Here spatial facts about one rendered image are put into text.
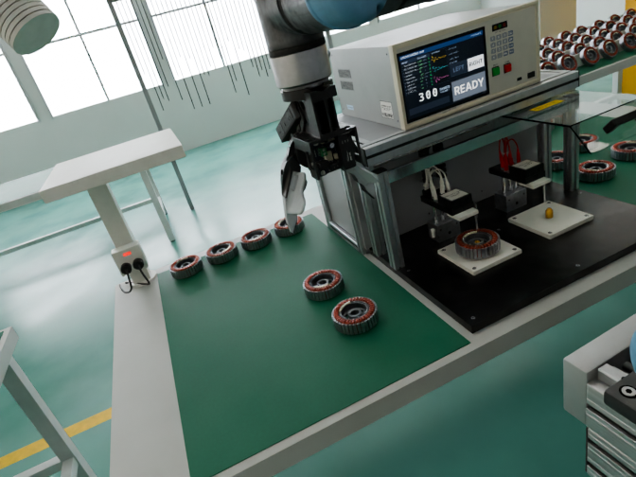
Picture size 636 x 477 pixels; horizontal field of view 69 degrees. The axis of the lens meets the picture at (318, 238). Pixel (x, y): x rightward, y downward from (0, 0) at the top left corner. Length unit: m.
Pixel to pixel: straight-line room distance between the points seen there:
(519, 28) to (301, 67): 0.88
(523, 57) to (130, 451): 1.33
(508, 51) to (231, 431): 1.13
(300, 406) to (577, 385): 0.53
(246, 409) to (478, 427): 1.05
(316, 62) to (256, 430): 0.69
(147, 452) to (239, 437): 0.20
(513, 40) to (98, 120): 6.47
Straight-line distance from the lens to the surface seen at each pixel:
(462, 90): 1.30
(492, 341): 1.05
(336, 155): 0.64
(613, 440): 0.69
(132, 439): 1.12
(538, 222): 1.40
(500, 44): 1.36
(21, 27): 1.63
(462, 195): 1.27
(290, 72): 0.61
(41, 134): 7.44
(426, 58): 1.23
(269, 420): 0.99
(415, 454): 1.81
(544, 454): 1.81
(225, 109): 7.45
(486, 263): 1.23
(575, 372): 0.66
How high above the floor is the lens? 1.44
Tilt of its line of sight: 26 degrees down
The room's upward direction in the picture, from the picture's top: 15 degrees counter-clockwise
